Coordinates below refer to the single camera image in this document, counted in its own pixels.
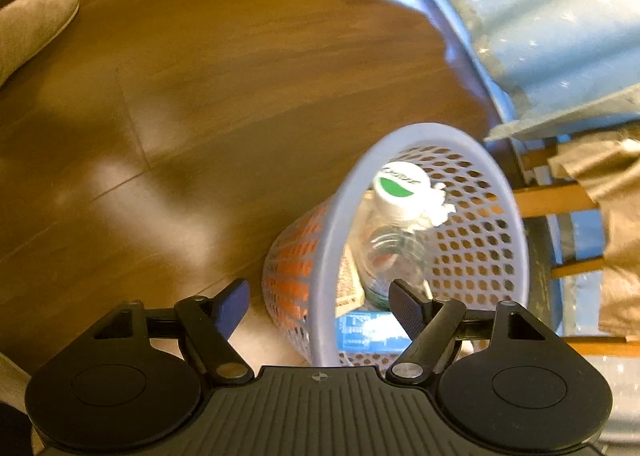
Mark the grey slipper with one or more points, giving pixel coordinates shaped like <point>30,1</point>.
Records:
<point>30,26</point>

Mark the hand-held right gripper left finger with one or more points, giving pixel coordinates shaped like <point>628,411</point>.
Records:
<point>232,306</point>

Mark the grey bed frame rail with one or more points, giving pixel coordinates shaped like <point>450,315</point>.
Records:
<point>440,11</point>

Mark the lavender perforated plastic basket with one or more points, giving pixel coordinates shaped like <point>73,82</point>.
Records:
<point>335,236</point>

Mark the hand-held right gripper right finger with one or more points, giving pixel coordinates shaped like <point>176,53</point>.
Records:
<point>405,308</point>

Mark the blue star-printed blanket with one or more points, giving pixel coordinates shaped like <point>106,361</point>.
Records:
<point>550,26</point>

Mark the orange snack packet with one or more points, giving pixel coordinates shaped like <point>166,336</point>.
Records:
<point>350,286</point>

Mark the white tissue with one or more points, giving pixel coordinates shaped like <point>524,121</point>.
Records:
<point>442,206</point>

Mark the blue and white milk carton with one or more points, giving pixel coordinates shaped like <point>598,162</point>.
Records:
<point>365,331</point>

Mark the orange plastic bag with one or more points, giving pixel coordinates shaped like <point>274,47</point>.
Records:
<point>297,276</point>

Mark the clear plastic water bottle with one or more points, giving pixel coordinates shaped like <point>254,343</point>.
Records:
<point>395,196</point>

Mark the wooden frame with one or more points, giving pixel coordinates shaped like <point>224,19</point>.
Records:
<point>555,198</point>

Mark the beige rug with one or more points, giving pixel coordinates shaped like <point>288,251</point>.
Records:
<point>12,381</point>

